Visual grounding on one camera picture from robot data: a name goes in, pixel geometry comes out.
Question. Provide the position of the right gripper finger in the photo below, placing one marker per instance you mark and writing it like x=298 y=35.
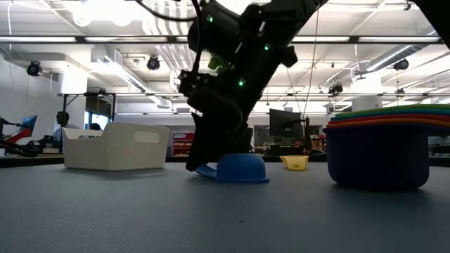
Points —
x=239 y=138
x=207 y=140

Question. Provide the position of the blue measuring cup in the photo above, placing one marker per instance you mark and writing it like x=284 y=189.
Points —
x=242 y=168

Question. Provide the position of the yellow measuring cup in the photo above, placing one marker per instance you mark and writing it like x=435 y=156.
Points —
x=295 y=163

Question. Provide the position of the purple measuring cup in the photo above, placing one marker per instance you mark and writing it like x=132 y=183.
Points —
x=376 y=158

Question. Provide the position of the orange measuring cup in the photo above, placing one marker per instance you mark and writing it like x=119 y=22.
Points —
x=422 y=122

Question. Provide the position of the red measuring cup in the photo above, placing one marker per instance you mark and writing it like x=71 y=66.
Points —
x=422 y=117

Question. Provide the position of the teal measuring cup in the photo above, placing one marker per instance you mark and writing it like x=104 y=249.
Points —
x=422 y=112

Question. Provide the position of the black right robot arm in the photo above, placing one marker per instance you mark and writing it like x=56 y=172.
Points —
x=292 y=14

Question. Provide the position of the white plastic basket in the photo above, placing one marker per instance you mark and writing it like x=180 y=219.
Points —
x=116 y=151

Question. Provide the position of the red storage shelf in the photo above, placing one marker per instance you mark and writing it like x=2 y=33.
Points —
x=179 y=142

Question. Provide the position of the black computer monitor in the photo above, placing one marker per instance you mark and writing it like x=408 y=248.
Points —
x=284 y=123

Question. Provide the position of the person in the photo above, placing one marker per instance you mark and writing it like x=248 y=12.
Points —
x=95 y=126
x=62 y=119

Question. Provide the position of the blue lit screen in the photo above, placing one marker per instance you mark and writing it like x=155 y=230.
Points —
x=28 y=123

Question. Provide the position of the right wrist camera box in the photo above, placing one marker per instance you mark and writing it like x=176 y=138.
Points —
x=195 y=82

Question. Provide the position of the black ceiling camera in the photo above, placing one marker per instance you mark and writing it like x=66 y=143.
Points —
x=153 y=63
x=401 y=64
x=34 y=67

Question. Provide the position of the black table frame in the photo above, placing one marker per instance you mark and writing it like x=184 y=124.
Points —
x=35 y=160

